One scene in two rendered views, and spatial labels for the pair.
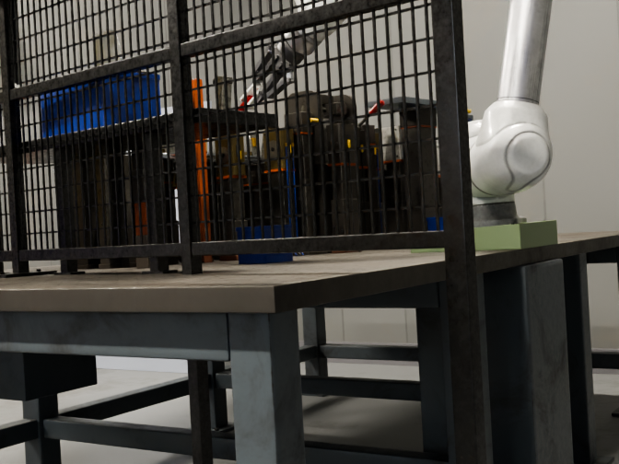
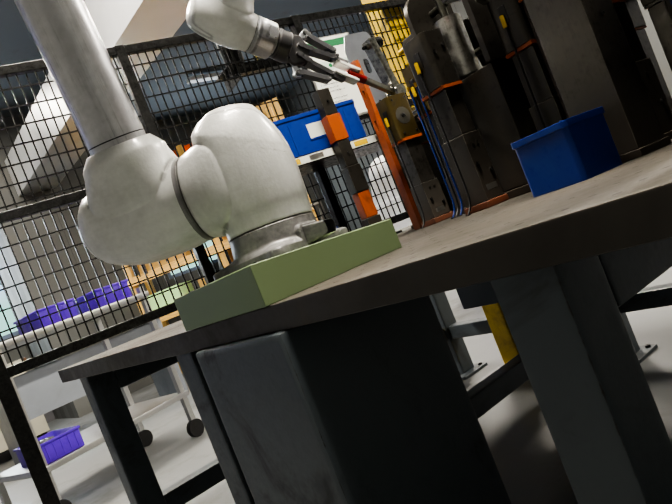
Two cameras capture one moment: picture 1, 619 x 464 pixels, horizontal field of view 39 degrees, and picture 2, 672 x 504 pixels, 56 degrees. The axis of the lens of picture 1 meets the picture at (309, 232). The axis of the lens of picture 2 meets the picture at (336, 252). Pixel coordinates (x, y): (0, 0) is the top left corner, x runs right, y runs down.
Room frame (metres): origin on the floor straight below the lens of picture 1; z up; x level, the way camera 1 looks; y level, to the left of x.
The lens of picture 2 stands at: (2.77, -1.47, 0.75)
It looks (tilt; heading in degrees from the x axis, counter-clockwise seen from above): 1 degrees down; 109
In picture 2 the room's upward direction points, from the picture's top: 22 degrees counter-clockwise
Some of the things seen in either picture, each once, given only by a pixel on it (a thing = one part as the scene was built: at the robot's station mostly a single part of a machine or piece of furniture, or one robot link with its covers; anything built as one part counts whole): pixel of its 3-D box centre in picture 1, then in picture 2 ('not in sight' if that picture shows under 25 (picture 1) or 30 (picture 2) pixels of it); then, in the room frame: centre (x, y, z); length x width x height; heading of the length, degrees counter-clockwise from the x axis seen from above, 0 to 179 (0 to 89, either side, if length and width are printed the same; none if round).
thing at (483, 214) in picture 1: (487, 215); (284, 240); (2.34, -0.47, 0.79); 0.22 x 0.18 x 0.06; 158
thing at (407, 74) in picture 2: (285, 193); (443, 139); (2.59, 0.07, 0.88); 0.11 x 0.07 x 0.37; 49
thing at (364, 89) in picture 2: (201, 170); (386, 145); (2.41, 0.28, 0.95); 0.03 x 0.01 x 0.50; 139
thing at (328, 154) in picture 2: (109, 140); (313, 162); (2.13, 0.47, 1.02); 0.90 x 0.22 x 0.03; 49
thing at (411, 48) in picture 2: (347, 189); (449, 125); (2.63, -0.12, 0.89); 0.09 x 0.08 x 0.38; 49
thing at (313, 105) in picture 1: (325, 172); (487, 82); (2.73, -0.06, 0.95); 0.18 x 0.13 x 0.49; 139
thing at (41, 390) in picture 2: not in sight; (88, 387); (-1.34, 2.92, 0.38); 1.42 x 0.73 x 0.76; 56
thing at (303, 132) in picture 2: (99, 109); (311, 137); (2.15, 0.49, 1.10); 0.30 x 0.17 x 0.13; 43
